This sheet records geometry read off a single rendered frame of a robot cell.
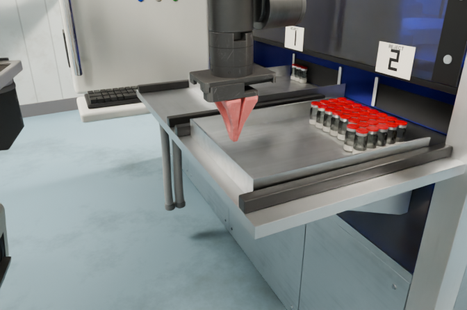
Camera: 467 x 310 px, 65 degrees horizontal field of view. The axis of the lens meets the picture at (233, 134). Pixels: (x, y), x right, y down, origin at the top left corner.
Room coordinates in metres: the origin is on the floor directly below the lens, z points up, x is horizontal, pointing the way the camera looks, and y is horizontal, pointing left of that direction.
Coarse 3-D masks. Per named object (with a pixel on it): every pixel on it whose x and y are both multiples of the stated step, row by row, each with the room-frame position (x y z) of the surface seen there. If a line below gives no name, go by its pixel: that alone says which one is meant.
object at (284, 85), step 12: (276, 72) 1.14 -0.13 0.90; (288, 72) 1.16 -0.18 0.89; (192, 84) 0.99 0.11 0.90; (264, 84) 1.05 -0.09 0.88; (276, 84) 1.05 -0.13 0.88; (288, 84) 1.05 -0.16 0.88; (300, 84) 1.05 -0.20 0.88; (312, 84) 1.05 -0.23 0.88; (264, 96) 0.83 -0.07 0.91; (276, 96) 0.84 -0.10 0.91; (288, 96) 0.86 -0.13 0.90; (300, 96) 0.87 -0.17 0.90; (336, 96) 0.92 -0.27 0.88
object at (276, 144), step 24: (192, 120) 0.66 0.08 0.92; (216, 120) 0.68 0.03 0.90; (264, 120) 0.73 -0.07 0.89; (288, 120) 0.75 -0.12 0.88; (216, 144) 0.55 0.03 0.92; (240, 144) 0.62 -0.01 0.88; (264, 144) 0.62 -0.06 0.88; (288, 144) 0.62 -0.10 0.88; (312, 144) 0.62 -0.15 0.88; (336, 144) 0.62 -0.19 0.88; (408, 144) 0.55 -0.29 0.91; (240, 168) 0.46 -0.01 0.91; (264, 168) 0.52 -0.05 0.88; (288, 168) 0.52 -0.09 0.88; (312, 168) 0.47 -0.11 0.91; (336, 168) 0.49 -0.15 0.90
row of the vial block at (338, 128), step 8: (312, 104) 0.72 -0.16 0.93; (320, 104) 0.72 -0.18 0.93; (312, 112) 0.72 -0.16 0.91; (320, 112) 0.70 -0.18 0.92; (328, 112) 0.68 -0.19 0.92; (336, 112) 0.67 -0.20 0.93; (312, 120) 0.72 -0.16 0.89; (320, 120) 0.70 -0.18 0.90; (328, 120) 0.68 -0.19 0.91; (336, 120) 0.66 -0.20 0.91; (344, 120) 0.64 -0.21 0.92; (352, 120) 0.62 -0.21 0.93; (320, 128) 0.70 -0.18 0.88; (328, 128) 0.68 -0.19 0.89; (336, 128) 0.66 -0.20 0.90; (344, 128) 0.64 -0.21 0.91; (368, 128) 0.58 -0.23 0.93; (376, 128) 0.58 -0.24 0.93; (344, 136) 0.64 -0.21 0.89; (368, 136) 0.58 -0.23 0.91; (376, 136) 0.58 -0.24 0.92; (368, 144) 0.58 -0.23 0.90; (376, 144) 0.58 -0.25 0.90
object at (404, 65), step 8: (384, 48) 0.73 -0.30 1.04; (392, 48) 0.72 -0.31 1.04; (400, 48) 0.70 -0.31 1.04; (408, 48) 0.68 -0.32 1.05; (384, 56) 0.73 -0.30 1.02; (392, 56) 0.71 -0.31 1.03; (400, 56) 0.70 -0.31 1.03; (408, 56) 0.68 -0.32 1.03; (376, 64) 0.75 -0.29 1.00; (384, 64) 0.73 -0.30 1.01; (392, 64) 0.71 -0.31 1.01; (400, 64) 0.69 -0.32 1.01; (408, 64) 0.68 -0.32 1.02; (384, 72) 0.72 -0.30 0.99; (392, 72) 0.71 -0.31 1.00; (400, 72) 0.69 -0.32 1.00; (408, 72) 0.68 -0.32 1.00
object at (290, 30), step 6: (288, 30) 1.04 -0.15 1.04; (294, 30) 1.02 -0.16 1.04; (300, 30) 0.99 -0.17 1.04; (288, 36) 1.04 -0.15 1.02; (294, 36) 1.01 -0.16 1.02; (300, 36) 0.99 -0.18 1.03; (288, 42) 1.04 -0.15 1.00; (294, 42) 1.01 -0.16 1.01; (300, 42) 0.99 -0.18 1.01; (294, 48) 1.01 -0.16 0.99; (300, 48) 0.98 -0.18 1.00
